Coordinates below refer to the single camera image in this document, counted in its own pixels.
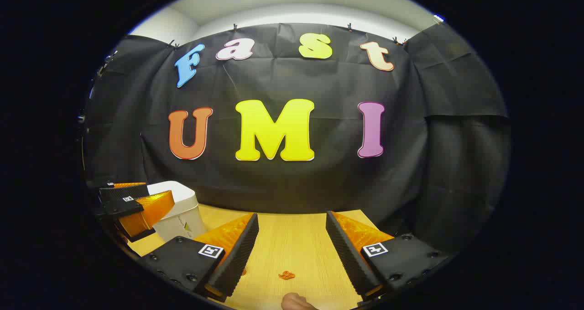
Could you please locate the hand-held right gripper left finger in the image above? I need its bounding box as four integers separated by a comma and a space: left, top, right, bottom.
141, 212, 260, 303

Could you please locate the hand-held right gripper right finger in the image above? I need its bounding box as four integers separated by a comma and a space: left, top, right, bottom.
326, 210, 452, 302

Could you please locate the white desktop garbage bin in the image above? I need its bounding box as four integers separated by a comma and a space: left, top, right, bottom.
147, 181, 208, 243

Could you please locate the wooden desktop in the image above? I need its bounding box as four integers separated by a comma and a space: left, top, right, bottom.
128, 204, 395, 310

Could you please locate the black backdrop cloth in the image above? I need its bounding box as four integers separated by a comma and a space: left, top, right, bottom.
83, 22, 511, 256

